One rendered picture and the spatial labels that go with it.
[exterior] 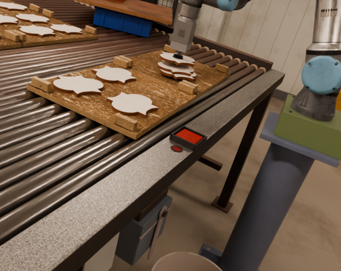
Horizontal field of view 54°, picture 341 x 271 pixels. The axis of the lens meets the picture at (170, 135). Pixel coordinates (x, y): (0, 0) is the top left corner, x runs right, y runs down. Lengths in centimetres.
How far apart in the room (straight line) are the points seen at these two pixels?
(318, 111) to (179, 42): 54
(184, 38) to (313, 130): 55
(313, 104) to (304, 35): 352
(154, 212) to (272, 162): 68
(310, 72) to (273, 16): 368
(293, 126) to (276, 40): 358
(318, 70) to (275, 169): 42
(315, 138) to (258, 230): 47
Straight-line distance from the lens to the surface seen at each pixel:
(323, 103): 125
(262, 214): 143
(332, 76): 109
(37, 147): 76
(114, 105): 92
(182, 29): 126
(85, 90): 98
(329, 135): 124
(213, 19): 473
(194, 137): 89
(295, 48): 476
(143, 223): 73
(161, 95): 108
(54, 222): 58
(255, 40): 479
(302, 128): 123
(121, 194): 65
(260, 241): 152
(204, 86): 128
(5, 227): 58
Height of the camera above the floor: 132
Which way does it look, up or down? 27 degrees down
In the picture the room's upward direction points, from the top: 15 degrees clockwise
